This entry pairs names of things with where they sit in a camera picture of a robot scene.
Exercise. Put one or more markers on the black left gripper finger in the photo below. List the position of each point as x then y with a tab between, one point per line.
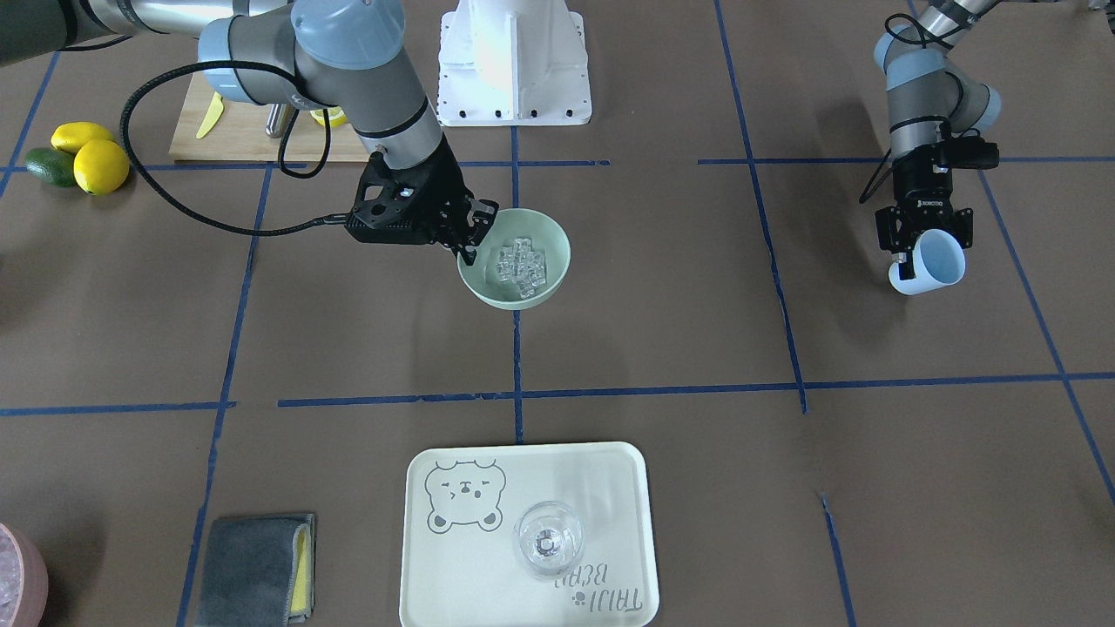
964	228
905	266

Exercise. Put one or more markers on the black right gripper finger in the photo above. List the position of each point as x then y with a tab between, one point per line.
474	220
460	244

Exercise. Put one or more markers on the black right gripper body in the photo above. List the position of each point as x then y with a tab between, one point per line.
443	186

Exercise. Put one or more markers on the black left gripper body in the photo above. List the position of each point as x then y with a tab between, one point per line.
922	181

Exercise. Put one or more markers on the light blue cup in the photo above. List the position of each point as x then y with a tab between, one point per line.
940	263

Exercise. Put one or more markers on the clear ice cubes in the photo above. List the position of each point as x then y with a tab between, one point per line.
520	269

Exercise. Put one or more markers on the light green bowl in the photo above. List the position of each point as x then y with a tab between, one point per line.
548	238

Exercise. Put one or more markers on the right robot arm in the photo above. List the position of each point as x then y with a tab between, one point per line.
309	55

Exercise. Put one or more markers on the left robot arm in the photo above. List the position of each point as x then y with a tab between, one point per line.
937	120

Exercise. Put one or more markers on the pink bowl with ice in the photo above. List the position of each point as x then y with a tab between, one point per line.
25	579

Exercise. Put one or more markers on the lemon slice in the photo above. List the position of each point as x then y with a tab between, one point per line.
331	117

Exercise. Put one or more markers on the steel muddler black cap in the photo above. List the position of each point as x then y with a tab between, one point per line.
278	120

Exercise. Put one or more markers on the wooden cutting board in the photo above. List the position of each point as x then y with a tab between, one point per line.
240	131

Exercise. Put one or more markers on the yellow plastic knife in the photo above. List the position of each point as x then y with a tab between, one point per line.
214	112

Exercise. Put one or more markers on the clear wine glass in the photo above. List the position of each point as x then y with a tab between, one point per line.
549	539

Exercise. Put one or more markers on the cream bear tray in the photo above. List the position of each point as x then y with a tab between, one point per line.
461	507

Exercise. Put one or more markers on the round yellow lemon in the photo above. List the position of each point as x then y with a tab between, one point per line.
100	167

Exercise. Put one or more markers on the oval yellow lemon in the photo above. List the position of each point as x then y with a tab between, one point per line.
71	137

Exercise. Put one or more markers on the green avocado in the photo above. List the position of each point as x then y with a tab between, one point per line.
51	166

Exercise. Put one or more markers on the grey yellow cloth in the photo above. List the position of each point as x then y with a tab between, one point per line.
259	571

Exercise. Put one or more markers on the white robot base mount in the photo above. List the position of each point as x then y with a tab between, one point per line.
513	63

